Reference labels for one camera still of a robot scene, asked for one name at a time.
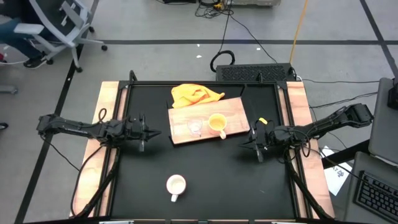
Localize yellow cable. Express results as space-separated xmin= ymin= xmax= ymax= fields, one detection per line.
xmin=289 ymin=0 xmax=310 ymax=65

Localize peach plastic mug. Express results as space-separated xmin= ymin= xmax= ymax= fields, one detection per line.
xmin=207 ymin=112 xmax=228 ymax=141

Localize grey laptop with black keyboard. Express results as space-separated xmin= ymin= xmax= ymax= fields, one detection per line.
xmin=343 ymin=151 xmax=398 ymax=224

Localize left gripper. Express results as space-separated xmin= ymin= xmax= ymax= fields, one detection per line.
xmin=121 ymin=113 xmax=162 ymax=153

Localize grey flat panel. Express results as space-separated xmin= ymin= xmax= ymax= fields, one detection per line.
xmin=368 ymin=77 xmax=398 ymax=166

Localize tangled black cables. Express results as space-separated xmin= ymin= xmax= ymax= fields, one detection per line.
xmin=194 ymin=0 xmax=234 ymax=19

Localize wooden cutting board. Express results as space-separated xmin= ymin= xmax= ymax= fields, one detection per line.
xmin=164 ymin=83 xmax=260 ymax=147

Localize orange cloth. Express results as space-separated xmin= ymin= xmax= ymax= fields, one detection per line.
xmin=170 ymin=83 xmax=226 ymax=110

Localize white paper sheet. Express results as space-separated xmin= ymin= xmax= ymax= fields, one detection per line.
xmin=320 ymin=145 xmax=354 ymax=197

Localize wooden table side board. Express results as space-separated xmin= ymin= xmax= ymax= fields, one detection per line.
xmin=285 ymin=81 xmax=336 ymax=218
xmin=70 ymin=81 xmax=128 ymax=218

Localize black box device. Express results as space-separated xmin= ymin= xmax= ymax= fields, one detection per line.
xmin=387 ymin=77 xmax=398 ymax=111

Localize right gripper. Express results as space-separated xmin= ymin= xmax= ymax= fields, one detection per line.
xmin=238 ymin=119 xmax=282 ymax=164

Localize clear glass cup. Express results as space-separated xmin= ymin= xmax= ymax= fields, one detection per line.
xmin=186 ymin=118 xmax=204 ymax=138

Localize coiled black cable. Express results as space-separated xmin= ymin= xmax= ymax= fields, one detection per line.
xmin=209 ymin=50 xmax=236 ymax=73

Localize black computer box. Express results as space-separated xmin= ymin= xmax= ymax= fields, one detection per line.
xmin=215 ymin=62 xmax=297 ymax=83

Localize person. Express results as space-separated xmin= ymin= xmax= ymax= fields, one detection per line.
xmin=0 ymin=0 xmax=48 ymax=70

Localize grey white patterned mug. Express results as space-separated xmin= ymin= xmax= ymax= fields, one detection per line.
xmin=165 ymin=174 xmax=188 ymax=203

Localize grey office chair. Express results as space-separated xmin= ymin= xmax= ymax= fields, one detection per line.
xmin=13 ymin=0 xmax=108 ymax=73

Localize black aluminium table frame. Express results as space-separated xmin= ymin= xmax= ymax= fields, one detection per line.
xmin=70 ymin=70 xmax=336 ymax=224

